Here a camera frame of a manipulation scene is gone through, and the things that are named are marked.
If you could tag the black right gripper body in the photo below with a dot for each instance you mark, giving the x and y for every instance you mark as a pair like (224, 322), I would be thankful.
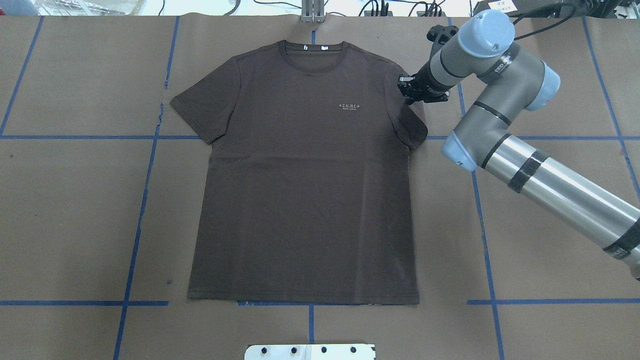
(428, 80)

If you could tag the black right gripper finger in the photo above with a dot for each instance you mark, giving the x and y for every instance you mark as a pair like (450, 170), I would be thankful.
(410, 96)
(404, 80)

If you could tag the dark brown t-shirt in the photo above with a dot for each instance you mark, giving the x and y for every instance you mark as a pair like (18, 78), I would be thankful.
(307, 193)

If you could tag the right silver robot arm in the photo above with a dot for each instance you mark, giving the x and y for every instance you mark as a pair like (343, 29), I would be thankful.
(518, 81)

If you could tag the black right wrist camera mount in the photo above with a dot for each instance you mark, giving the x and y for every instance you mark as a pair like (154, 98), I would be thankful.
(439, 35)

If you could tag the aluminium frame post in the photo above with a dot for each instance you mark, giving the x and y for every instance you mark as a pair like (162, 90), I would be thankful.
(313, 11)

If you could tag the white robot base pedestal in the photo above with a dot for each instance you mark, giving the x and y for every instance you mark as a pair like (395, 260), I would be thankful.
(322, 351)

